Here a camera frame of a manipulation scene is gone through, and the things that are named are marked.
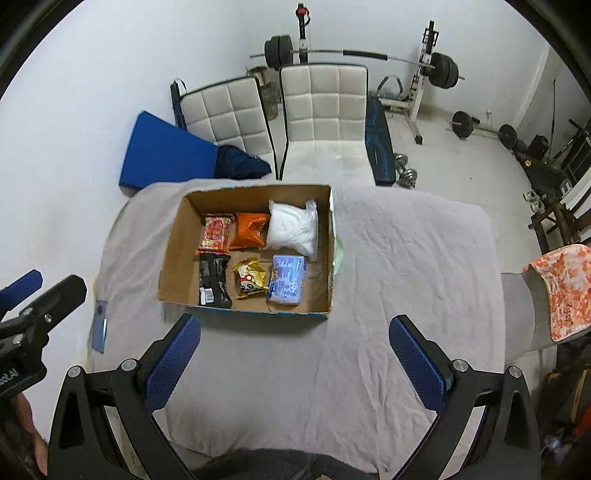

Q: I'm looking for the blue foam mat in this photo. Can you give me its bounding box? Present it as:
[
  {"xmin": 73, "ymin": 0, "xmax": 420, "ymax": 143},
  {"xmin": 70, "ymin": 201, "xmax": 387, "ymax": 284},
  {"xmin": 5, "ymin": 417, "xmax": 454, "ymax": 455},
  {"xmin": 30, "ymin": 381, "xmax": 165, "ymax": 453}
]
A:
[{"xmin": 119, "ymin": 110, "xmax": 220, "ymax": 191}]

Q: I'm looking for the black exercise machine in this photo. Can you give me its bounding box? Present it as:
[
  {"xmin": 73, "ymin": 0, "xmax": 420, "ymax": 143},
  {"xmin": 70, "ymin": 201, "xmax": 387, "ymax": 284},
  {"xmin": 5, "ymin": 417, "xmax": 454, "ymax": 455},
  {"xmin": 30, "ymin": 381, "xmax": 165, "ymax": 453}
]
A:
[{"xmin": 549, "ymin": 117, "xmax": 591, "ymax": 185}]

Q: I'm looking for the blue smartphone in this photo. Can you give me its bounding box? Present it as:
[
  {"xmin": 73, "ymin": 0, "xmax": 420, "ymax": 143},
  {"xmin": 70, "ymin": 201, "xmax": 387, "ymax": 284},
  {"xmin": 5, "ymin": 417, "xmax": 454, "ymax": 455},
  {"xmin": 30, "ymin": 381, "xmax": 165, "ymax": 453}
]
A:
[{"xmin": 91, "ymin": 300, "xmax": 109, "ymax": 355}]

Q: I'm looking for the dark blue jacket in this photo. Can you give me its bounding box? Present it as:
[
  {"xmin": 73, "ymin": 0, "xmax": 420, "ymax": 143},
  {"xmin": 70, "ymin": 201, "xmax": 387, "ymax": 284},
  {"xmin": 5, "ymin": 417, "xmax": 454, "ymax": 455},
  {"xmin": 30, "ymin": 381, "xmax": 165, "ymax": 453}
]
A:
[{"xmin": 215, "ymin": 144, "xmax": 273, "ymax": 181}]

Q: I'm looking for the white plastic bag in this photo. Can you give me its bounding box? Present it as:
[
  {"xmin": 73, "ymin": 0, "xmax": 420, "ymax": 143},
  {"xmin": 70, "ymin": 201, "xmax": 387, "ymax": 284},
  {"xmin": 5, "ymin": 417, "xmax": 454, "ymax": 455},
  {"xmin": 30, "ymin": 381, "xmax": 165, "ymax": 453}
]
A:
[{"xmin": 264, "ymin": 199, "xmax": 319, "ymax": 261}]

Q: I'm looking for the yellow snack packet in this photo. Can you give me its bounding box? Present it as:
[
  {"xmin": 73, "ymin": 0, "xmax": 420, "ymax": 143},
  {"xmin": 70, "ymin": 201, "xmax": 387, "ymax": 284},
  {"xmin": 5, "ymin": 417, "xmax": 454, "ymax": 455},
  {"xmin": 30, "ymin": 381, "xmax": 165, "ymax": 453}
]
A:
[{"xmin": 232, "ymin": 257, "xmax": 269, "ymax": 301}]

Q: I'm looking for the black speaker box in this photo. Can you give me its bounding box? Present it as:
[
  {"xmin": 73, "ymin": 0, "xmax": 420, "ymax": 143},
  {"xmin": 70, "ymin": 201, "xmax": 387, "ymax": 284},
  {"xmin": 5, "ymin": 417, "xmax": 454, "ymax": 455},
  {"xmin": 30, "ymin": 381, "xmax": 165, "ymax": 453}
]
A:
[{"xmin": 526, "ymin": 135, "xmax": 550, "ymax": 160}]

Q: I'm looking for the orange snack packet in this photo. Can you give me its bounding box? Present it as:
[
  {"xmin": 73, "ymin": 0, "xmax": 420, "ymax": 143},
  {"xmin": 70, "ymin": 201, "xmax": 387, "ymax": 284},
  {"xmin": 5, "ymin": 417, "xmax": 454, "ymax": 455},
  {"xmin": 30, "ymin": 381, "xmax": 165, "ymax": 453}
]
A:
[{"xmin": 229, "ymin": 211, "xmax": 271, "ymax": 251}]

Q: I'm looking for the clear plastic jar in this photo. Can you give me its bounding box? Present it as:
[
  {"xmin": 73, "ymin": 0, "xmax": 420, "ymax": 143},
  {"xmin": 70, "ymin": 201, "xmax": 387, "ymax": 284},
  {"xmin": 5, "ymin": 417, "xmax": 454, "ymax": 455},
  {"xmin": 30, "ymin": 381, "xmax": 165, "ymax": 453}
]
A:
[{"xmin": 263, "ymin": 83, "xmax": 281, "ymax": 116}]

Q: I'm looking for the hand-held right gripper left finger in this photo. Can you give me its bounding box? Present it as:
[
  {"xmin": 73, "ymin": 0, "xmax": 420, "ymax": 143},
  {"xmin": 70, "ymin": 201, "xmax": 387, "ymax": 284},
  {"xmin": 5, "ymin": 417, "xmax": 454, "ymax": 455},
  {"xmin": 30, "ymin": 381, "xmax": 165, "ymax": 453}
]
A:
[{"xmin": 47, "ymin": 314, "xmax": 202, "ymax": 480}]

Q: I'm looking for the short barbell with black plates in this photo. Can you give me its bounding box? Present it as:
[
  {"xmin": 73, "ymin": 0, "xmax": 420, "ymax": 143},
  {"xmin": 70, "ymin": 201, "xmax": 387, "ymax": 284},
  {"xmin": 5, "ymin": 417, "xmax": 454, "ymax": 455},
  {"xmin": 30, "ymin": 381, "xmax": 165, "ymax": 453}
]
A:
[{"xmin": 450, "ymin": 111, "xmax": 518, "ymax": 149}]

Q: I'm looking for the black snack packet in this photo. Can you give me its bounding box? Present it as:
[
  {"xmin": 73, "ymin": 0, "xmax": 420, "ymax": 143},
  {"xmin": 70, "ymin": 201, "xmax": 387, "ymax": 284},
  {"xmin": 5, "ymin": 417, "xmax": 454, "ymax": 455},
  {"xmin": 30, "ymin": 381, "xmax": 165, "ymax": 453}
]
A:
[{"xmin": 198, "ymin": 253, "xmax": 232, "ymax": 308}]

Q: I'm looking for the orange floral cloth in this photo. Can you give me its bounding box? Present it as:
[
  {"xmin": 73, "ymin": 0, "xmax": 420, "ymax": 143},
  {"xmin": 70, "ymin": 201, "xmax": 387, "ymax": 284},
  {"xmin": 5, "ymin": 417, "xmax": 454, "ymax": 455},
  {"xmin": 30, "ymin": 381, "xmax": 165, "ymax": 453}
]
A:
[{"xmin": 521, "ymin": 244, "xmax": 591, "ymax": 342}]

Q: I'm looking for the blue black weight bench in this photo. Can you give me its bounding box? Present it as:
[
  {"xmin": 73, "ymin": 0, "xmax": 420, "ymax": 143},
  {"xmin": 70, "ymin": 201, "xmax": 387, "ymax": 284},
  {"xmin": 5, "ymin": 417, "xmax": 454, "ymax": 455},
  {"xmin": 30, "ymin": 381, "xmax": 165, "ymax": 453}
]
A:
[{"xmin": 365, "ymin": 97, "xmax": 397, "ymax": 188}]

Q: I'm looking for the white padded chair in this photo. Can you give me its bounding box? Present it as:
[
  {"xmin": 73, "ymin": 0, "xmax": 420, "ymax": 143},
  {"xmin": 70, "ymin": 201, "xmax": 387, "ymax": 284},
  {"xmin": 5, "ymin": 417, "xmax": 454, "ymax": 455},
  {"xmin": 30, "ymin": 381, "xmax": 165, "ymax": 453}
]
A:
[
  {"xmin": 170, "ymin": 76, "xmax": 278, "ymax": 181},
  {"xmin": 277, "ymin": 65, "xmax": 372, "ymax": 188}
]

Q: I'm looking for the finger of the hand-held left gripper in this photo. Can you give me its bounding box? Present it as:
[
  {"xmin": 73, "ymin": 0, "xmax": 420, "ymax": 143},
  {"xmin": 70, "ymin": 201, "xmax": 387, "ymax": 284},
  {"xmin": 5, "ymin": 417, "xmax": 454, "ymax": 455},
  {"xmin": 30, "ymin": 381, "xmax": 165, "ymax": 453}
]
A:
[
  {"xmin": 0, "ymin": 270, "xmax": 44, "ymax": 320},
  {"xmin": 21, "ymin": 274, "xmax": 88, "ymax": 334}
]

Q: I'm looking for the long barbell with black plates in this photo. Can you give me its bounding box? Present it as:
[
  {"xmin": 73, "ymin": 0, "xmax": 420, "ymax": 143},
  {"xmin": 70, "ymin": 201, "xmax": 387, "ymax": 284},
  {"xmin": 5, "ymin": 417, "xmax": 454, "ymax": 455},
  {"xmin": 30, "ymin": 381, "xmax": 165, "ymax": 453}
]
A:
[{"xmin": 249, "ymin": 35, "xmax": 465, "ymax": 89}]

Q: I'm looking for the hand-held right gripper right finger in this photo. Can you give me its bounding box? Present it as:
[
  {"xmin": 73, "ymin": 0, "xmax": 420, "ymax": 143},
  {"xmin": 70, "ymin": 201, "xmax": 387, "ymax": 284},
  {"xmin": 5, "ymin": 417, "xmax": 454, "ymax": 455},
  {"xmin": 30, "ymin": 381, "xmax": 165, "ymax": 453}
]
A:
[{"xmin": 389, "ymin": 315, "xmax": 542, "ymax": 480}]

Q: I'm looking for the cardboard box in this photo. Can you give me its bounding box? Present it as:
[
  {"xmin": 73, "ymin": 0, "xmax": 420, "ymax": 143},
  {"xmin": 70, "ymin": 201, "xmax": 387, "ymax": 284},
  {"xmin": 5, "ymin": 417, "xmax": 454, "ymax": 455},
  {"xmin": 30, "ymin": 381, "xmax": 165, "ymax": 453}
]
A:
[{"xmin": 158, "ymin": 185, "xmax": 335, "ymax": 321}]

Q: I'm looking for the red snack packet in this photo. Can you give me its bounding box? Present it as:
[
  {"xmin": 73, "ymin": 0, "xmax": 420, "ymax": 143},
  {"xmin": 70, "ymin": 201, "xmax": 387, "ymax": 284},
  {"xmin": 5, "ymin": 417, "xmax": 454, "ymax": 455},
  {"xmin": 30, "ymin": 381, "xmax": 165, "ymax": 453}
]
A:
[{"xmin": 196, "ymin": 213, "xmax": 234, "ymax": 256}]

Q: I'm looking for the light green bag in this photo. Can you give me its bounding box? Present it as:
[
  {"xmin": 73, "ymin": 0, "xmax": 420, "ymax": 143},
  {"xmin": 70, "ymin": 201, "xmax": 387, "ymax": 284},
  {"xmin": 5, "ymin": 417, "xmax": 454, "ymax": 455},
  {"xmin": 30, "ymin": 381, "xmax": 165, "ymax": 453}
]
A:
[{"xmin": 331, "ymin": 189, "xmax": 346, "ymax": 278}]

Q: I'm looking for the white barbell rack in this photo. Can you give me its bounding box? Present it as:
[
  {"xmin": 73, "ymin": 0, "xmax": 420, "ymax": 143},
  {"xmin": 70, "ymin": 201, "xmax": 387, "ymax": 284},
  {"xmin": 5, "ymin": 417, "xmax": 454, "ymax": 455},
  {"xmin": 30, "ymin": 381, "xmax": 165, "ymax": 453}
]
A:
[{"xmin": 295, "ymin": 4, "xmax": 439, "ymax": 146}]

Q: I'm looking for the person's left hand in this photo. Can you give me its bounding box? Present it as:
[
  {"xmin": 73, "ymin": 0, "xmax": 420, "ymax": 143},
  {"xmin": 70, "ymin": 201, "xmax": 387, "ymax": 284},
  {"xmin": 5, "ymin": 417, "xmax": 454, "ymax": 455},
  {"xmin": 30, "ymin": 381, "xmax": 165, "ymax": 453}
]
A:
[{"xmin": 0, "ymin": 394, "xmax": 49, "ymax": 478}]

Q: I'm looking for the blue white snack packet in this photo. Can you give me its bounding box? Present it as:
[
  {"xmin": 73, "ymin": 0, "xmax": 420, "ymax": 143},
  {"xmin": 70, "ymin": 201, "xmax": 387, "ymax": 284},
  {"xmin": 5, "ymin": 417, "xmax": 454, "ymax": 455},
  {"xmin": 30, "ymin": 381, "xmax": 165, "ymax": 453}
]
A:
[{"xmin": 267, "ymin": 255, "xmax": 308, "ymax": 306}]

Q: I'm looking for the dark wooden chair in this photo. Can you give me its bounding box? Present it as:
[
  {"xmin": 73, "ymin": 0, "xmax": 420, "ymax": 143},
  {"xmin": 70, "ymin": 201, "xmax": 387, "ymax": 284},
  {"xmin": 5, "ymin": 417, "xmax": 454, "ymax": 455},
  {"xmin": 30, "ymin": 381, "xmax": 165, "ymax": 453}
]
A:
[{"xmin": 526, "ymin": 180, "xmax": 591, "ymax": 250}]

